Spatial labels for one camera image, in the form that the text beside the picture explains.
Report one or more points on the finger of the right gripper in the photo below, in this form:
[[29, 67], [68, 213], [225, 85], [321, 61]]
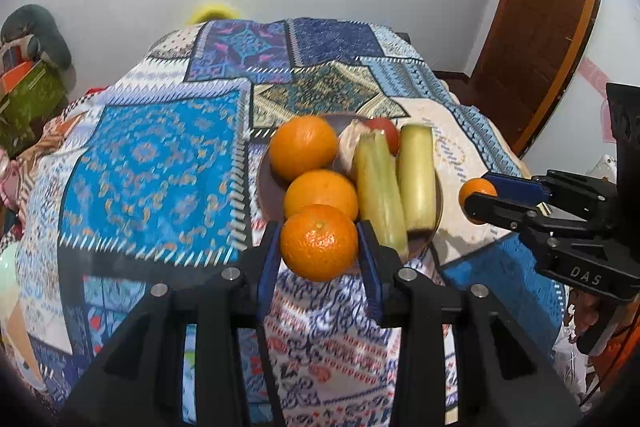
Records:
[[505, 214], [515, 187]]

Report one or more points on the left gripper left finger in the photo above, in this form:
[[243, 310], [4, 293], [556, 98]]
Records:
[[136, 380]]

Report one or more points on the small tangerine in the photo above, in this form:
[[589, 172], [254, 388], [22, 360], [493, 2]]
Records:
[[472, 197], [319, 243]]

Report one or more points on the red tomato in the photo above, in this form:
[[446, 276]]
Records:
[[387, 127]]

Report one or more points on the peeled pomelo wedge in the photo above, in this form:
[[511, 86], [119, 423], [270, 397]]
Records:
[[347, 143]]

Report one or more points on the large orange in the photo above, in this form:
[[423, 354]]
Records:
[[302, 144], [321, 187]]

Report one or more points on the pale green bowl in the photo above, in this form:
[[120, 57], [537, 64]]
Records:
[[9, 289]]

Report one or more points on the wooden wardrobe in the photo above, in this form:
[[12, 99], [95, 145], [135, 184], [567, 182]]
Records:
[[530, 55]]

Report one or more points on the blue patchwork bedspread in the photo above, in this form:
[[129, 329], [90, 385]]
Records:
[[155, 180]]

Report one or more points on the green storage box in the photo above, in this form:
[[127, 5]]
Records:
[[38, 97]]

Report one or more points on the yellow curved cushion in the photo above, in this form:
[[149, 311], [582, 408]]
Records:
[[213, 11]]

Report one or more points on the grey plush toy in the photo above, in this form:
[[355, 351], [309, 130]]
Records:
[[33, 30]]

